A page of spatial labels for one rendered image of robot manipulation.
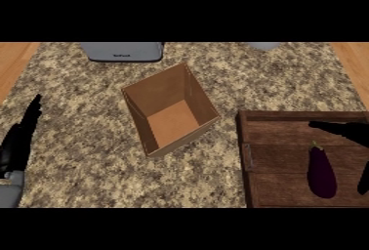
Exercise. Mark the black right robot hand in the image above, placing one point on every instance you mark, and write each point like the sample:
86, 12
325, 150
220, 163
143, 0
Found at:
348, 129

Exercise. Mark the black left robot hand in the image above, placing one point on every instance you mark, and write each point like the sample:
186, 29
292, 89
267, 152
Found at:
19, 136

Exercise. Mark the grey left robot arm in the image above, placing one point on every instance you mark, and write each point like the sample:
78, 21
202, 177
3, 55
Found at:
9, 192

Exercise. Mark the purple eggplant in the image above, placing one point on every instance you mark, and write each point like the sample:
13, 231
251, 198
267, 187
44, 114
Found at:
320, 172

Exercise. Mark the dark wooden tray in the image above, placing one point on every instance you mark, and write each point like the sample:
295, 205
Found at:
297, 162

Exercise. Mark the brown cardboard box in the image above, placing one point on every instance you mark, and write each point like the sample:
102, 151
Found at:
170, 110

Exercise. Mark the pale grey round object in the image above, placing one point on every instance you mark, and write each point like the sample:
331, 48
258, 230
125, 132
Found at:
263, 45

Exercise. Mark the grey appliance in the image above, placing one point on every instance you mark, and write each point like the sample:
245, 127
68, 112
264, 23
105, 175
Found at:
122, 51

